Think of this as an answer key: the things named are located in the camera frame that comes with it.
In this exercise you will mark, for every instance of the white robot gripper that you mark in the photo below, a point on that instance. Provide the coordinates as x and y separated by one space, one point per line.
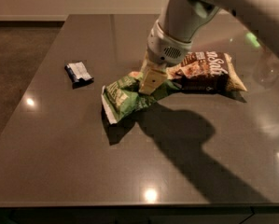
164 49

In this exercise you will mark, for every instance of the green jalapeno chip bag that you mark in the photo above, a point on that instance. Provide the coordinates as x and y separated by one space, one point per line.
122 97

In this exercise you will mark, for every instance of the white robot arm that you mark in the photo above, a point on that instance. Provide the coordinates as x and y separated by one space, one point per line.
171 36

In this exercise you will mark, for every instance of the brown chip bag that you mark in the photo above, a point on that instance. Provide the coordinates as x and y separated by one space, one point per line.
206 71

